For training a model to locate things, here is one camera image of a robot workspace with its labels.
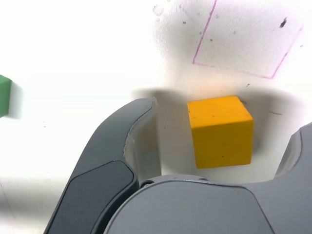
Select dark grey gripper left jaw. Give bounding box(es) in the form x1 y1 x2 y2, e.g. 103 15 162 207
45 97 162 234

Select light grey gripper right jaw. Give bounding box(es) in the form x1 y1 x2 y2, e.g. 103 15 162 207
103 121 312 234

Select yellow cube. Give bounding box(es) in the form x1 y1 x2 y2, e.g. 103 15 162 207
187 95 254 169

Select green cube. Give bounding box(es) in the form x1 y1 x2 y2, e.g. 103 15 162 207
0 74 12 119

